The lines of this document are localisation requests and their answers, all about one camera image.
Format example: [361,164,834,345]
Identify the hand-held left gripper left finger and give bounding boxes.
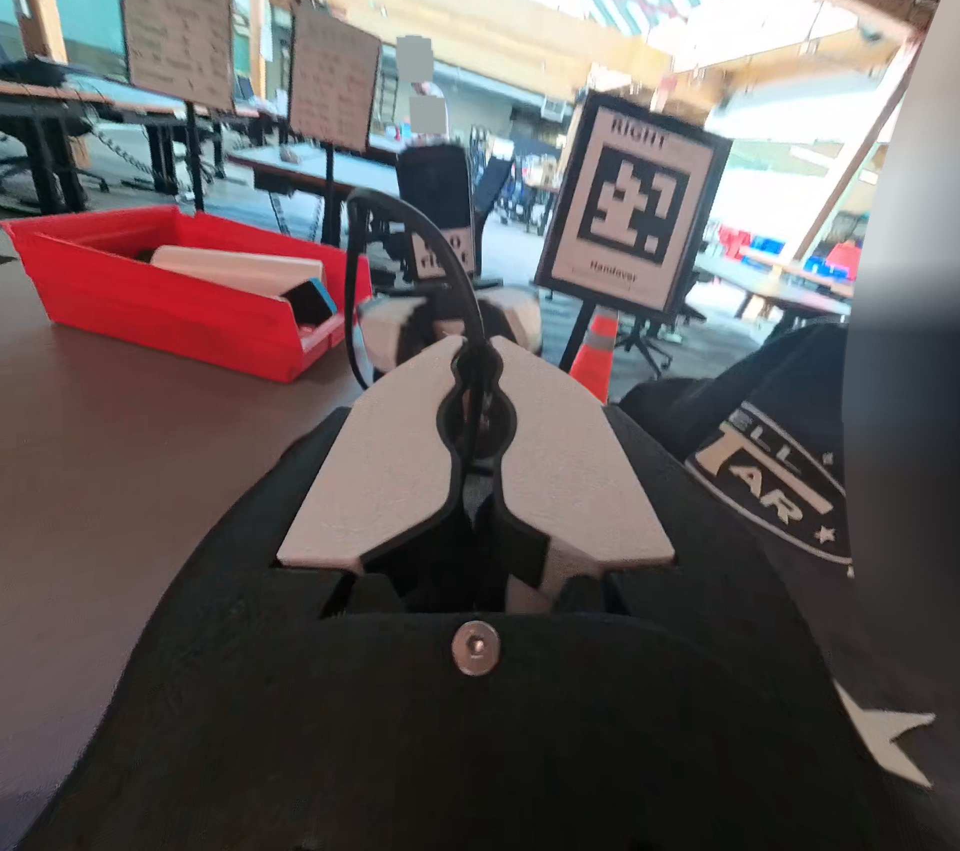
[277,335,462,575]

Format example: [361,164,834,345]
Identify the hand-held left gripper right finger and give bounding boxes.
[491,335,676,614]

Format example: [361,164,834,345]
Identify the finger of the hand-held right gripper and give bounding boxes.
[480,288,543,353]
[358,297,429,373]

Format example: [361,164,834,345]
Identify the black looped object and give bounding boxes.
[343,188,502,485]

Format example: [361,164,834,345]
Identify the blue and black foam block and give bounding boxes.
[281,277,339,329]

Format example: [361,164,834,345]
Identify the white bottle with black cap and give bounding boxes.
[150,243,325,301]

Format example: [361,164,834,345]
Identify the red plastic bin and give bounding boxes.
[2,204,374,385]

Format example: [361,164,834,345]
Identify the black office chair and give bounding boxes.
[615,266,710,376]
[468,146,520,245]

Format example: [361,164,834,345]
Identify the orange striped traffic cone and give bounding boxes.
[568,311,620,406]

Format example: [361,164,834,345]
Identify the wooden office desk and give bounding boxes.
[0,77,260,211]
[228,142,402,245]
[693,249,856,331]

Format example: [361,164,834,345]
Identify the whiteboard on black stand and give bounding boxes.
[288,3,382,245]
[116,0,235,215]

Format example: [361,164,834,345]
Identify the black printed shirt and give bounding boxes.
[618,320,960,851]

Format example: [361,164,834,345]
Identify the tag poster on black stand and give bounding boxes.
[534,89,732,372]

